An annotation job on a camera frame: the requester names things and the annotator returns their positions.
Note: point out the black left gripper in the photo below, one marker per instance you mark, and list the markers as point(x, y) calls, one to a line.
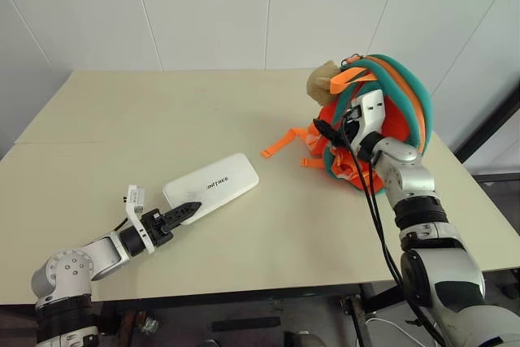
point(156, 230)

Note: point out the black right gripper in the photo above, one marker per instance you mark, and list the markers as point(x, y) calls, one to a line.
point(352, 118)

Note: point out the white rounded Unitree box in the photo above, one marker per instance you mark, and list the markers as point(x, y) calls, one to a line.
point(219, 178)

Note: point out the orange and teal backpack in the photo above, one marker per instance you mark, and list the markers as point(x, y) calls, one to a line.
point(406, 91)

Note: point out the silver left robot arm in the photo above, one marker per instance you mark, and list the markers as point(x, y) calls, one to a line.
point(101, 251)

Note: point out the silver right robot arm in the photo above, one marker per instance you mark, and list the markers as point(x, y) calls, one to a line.
point(430, 241)

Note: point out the beige plush toy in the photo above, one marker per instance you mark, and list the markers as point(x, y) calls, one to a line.
point(321, 83)

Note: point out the black table underframe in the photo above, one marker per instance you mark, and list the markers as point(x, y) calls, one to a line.
point(243, 296)

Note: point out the small metal caster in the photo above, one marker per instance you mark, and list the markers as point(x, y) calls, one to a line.
point(150, 324)

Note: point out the flat black floor bar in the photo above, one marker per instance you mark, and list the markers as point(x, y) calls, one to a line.
point(245, 323)

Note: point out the dark rounded shape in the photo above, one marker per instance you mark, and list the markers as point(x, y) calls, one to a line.
point(302, 339)

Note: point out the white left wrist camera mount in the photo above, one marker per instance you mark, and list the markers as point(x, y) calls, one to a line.
point(136, 198)

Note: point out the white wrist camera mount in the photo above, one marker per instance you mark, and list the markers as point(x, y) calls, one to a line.
point(136, 198)
point(371, 109)

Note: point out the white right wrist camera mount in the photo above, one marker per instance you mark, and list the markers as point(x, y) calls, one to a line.
point(371, 109)

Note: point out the black metal rack frame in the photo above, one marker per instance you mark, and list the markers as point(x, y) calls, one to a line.
point(487, 118)

